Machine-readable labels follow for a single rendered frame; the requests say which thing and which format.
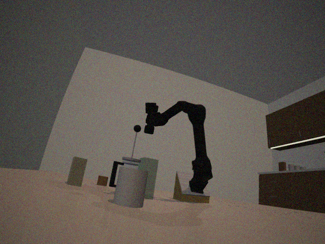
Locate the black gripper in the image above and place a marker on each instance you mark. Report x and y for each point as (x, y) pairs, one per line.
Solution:
(150, 131)

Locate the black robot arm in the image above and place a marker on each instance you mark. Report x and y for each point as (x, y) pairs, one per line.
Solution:
(201, 166)

